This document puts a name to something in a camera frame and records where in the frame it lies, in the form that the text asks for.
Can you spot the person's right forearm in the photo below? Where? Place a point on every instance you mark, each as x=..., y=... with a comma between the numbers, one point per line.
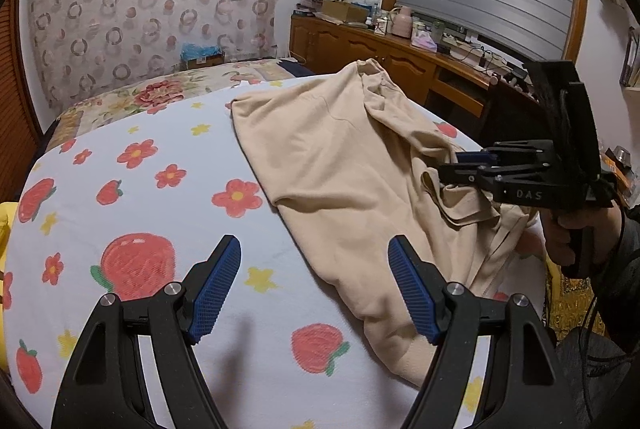
x=625, y=294

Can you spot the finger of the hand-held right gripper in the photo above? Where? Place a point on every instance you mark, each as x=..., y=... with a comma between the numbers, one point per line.
x=470, y=157
x=457, y=175

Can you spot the pink thermos bottle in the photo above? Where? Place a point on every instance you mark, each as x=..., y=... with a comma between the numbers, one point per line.
x=401, y=21

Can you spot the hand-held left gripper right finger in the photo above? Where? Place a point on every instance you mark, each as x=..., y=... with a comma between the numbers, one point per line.
x=412, y=289

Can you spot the yellow patterned cloth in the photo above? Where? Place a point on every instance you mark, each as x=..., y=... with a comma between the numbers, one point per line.
x=565, y=304

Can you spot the person's right hand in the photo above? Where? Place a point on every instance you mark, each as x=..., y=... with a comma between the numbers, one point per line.
x=556, y=239

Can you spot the box with blue cloth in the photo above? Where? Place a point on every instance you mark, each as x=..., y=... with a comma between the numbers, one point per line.
x=201, y=56

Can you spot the person's leg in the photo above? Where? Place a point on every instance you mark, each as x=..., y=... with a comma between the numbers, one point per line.
x=600, y=384

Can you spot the wooden cabinet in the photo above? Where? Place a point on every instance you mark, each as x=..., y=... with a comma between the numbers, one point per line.
x=350, y=46

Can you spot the floral quilt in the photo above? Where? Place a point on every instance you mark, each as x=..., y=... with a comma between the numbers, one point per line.
x=160, y=94

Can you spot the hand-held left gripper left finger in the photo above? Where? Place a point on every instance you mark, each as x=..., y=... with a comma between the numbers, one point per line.
x=215, y=289

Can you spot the pink tissue pack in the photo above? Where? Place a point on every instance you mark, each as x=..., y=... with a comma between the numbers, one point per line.
x=424, y=40

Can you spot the cardboard box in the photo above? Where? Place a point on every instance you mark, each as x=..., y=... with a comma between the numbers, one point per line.
x=345, y=11

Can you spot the beige t-shirt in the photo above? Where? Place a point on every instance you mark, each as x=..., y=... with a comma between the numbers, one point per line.
x=340, y=159

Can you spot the glass jar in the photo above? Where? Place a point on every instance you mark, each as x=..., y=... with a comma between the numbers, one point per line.
x=437, y=33

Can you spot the strawberry printed blanket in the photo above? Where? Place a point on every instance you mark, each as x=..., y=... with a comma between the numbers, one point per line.
x=150, y=209

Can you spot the wooden slatted wardrobe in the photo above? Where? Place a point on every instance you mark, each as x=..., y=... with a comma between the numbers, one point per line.
x=12, y=109

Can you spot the orange box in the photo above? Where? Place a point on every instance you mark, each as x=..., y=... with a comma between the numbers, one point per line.
x=620, y=171

